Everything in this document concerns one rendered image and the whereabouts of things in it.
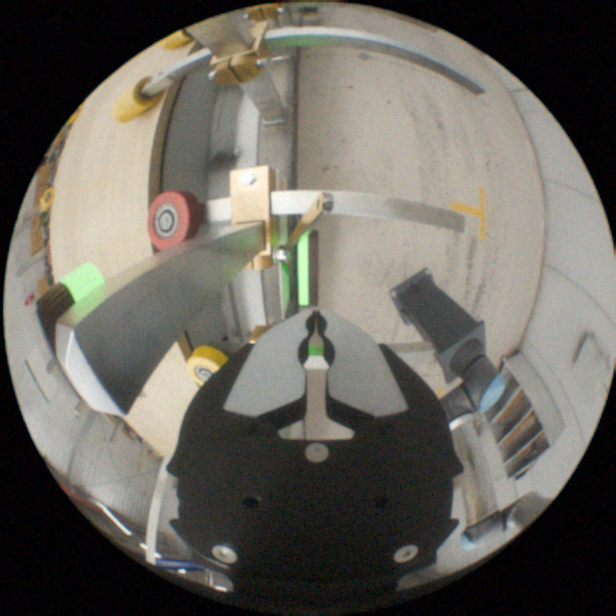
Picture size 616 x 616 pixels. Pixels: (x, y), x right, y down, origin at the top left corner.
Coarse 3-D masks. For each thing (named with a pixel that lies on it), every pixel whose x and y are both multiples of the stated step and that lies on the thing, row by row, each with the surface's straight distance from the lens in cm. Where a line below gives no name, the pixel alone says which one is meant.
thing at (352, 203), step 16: (272, 192) 26; (288, 192) 26; (304, 192) 26; (320, 192) 26; (336, 192) 26; (352, 192) 26; (208, 208) 29; (224, 208) 28; (272, 208) 26; (288, 208) 26; (304, 208) 26; (336, 208) 26; (352, 208) 26; (368, 208) 27; (384, 208) 27; (400, 208) 28; (416, 208) 29; (432, 208) 30; (432, 224) 30; (448, 224) 32; (464, 224) 34
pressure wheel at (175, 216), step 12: (168, 192) 28; (180, 192) 27; (156, 204) 29; (168, 204) 28; (180, 204) 26; (192, 204) 27; (156, 216) 29; (168, 216) 28; (180, 216) 26; (192, 216) 26; (156, 228) 29; (168, 228) 28; (180, 228) 26; (192, 228) 27; (156, 240) 29; (168, 240) 28; (180, 240) 27
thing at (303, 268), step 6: (306, 240) 42; (300, 246) 42; (306, 246) 42; (300, 252) 43; (306, 252) 43; (300, 258) 43; (306, 258) 43; (300, 264) 43; (306, 264) 43; (300, 270) 44; (306, 270) 44; (300, 276) 44; (306, 276) 44; (300, 282) 45; (306, 282) 44; (300, 288) 45; (306, 288) 45; (300, 294) 46; (306, 294) 46; (300, 300) 46; (306, 300) 46
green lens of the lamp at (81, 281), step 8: (88, 264) 13; (72, 272) 13; (80, 272) 12; (88, 272) 12; (96, 272) 12; (64, 280) 12; (72, 280) 12; (80, 280) 12; (88, 280) 11; (96, 280) 11; (104, 280) 12; (72, 288) 11; (80, 288) 11; (88, 288) 11; (80, 296) 11
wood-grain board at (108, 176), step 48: (192, 48) 53; (96, 96) 107; (96, 144) 59; (144, 144) 36; (96, 192) 48; (144, 192) 32; (96, 240) 46; (144, 240) 32; (192, 384) 43; (144, 432) 121
